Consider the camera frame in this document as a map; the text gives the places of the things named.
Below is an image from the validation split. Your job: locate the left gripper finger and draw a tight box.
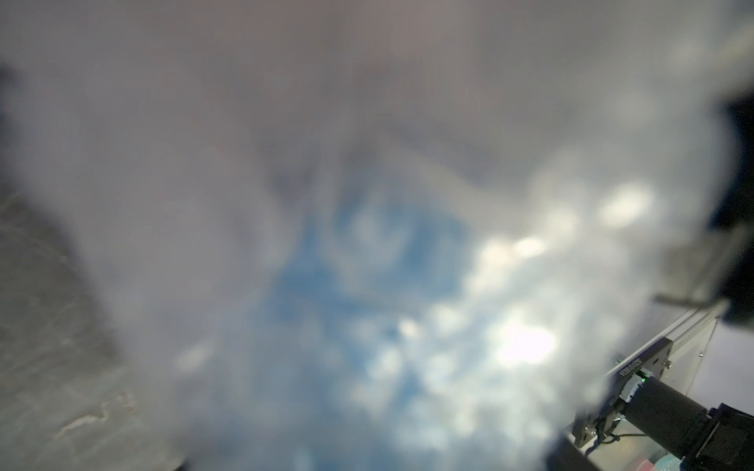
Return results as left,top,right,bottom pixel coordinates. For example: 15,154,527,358
545,437,599,471

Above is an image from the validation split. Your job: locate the blue plastic wine glass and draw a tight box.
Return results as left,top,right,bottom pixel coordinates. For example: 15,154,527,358
243,183,475,470

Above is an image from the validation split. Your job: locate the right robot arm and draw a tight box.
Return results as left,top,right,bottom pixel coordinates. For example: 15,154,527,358
626,94,753,470

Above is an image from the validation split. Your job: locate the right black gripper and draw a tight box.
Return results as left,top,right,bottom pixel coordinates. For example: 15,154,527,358
710,92,753,324

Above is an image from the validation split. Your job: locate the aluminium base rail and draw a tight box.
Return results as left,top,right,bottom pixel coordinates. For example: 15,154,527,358
570,299,732,449

